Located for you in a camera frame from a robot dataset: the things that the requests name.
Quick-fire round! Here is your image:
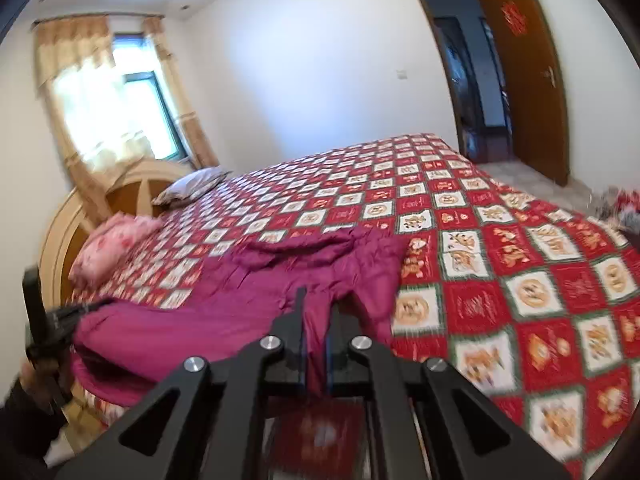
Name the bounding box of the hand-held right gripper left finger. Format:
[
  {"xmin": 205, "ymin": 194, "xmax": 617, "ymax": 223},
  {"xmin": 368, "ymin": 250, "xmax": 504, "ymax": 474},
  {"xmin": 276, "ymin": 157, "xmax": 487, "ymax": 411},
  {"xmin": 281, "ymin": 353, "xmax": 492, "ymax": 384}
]
[{"xmin": 55, "ymin": 287, "xmax": 307, "ymax": 480}]

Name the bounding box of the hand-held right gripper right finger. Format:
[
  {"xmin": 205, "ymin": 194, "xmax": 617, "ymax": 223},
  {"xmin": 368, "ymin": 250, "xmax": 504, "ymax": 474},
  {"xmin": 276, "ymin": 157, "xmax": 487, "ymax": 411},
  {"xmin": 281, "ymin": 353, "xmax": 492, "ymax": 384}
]
[{"xmin": 325, "ymin": 305, "xmax": 571, "ymax": 480}]

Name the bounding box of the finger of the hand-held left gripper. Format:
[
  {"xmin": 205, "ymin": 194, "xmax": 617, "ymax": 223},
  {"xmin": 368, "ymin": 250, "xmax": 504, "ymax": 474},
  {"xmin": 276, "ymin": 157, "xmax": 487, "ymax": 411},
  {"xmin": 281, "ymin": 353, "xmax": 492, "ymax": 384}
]
[{"xmin": 47, "ymin": 299, "xmax": 117, "ymax": 333}]

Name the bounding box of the magenta quilted puffer jacket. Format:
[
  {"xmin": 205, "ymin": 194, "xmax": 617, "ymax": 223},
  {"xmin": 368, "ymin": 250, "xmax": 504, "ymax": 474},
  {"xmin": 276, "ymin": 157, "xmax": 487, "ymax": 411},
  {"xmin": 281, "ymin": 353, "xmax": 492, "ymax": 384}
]
[{"xmin": 70, "ymin": 225, "xmax": 408, "ymax": 408}]

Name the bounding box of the person's left forearm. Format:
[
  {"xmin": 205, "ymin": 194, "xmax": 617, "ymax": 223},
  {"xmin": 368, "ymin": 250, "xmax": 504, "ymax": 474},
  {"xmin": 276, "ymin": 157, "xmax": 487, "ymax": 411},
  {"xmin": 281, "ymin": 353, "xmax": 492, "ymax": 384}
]
[{"xmin": 0, "ymin": 360, "xmax": 68, "ymax": 468}]

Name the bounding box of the cream wooden headboard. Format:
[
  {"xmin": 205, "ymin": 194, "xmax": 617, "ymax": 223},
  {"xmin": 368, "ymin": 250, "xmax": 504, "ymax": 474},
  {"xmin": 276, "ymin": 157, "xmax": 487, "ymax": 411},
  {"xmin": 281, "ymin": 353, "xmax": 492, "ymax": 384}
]
[{"xmin": 39, "ymin": 160, "xmax": 193, "ymax": 453}]

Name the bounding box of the pink folded blanket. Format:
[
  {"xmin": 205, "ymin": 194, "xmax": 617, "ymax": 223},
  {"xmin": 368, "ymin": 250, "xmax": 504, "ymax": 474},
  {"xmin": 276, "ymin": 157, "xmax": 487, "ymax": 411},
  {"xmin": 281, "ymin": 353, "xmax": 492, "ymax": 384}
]
[{"xmin": 67, "ymin": 212, "xmax": 166, "ymax": 291}]

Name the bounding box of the striped pillow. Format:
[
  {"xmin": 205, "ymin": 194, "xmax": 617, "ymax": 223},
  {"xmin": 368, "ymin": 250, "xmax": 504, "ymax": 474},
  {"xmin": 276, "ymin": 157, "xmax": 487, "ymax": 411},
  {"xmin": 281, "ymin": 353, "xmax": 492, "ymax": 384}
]
[{"xmin": 151, "ymin": 166, "xmax": 233, "ymax": 207}]

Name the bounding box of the red patchwork bedspread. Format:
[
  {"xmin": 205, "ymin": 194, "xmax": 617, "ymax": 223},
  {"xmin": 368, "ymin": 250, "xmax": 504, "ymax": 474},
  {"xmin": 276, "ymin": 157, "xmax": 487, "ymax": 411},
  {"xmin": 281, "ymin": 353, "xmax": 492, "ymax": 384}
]
[{"xmin": 70, "ymin": 132, "xmax": 640, "ymax": 480}]

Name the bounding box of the dark framed window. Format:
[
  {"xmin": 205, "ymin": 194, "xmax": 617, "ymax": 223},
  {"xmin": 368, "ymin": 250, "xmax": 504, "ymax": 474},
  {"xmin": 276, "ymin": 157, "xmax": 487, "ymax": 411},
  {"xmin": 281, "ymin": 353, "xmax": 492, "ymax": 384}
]
[{"xmin": 112, "ymin": 32, "xmax": 193, "ymax": 163}]

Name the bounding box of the narrow beige curtain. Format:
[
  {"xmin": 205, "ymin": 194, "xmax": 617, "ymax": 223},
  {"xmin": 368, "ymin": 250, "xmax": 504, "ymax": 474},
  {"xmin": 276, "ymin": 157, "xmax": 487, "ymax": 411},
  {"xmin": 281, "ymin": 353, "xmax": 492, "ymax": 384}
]
[{"xmin": 142, "ymin": 16, "xmax": 221, "ymax": 171}]

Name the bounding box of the beige curtain with valance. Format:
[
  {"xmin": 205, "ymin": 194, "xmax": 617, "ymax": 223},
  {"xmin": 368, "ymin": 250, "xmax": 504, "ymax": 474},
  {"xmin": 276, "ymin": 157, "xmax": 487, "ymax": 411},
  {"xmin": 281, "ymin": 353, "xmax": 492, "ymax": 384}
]
[{"xmin": 32, "ymin": 15, "xmax": 118, "ymax": 221}]

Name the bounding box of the brown wooden door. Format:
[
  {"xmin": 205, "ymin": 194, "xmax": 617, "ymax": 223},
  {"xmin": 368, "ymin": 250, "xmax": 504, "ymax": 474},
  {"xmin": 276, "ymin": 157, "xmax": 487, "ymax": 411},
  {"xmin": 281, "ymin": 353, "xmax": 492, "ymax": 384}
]
[{"xmin": 477, "ymin": 0, "xmax": 571, "ymax": 187}]

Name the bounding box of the red and white cloth pile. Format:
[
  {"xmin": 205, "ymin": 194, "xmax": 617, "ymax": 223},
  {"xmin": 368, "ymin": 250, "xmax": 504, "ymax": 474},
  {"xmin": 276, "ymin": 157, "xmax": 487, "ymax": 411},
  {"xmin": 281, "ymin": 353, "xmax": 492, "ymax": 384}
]
[{"xmin": 597, "ymin": 185, "xmax": 640, "ymax": 231}]

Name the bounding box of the red paper door decoration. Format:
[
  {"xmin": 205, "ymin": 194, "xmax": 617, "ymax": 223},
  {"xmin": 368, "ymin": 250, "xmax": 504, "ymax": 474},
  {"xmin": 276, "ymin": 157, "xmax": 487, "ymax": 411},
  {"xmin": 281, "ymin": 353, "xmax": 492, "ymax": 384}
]
[{"xmin": 501, "ymin": 2, "xmax": 526, "ymax": 36}]

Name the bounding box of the dark brown door frame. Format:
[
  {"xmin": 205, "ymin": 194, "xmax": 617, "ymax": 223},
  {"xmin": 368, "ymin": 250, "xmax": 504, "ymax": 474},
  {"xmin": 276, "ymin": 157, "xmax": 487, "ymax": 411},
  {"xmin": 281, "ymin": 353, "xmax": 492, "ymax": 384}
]
[{"xmin": 409, "ymin": 0, "xmax": 516, "ymax": 163}]

